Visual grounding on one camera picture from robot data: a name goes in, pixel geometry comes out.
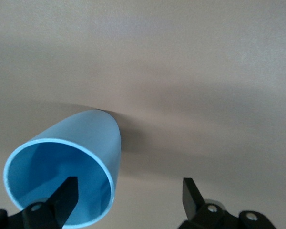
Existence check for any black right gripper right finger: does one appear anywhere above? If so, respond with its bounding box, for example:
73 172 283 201
180 177 276 229

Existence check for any light blue plastic cup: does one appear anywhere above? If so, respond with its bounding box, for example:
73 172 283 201
3 109 122 229

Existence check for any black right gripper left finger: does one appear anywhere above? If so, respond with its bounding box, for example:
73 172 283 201
0 176 79 229

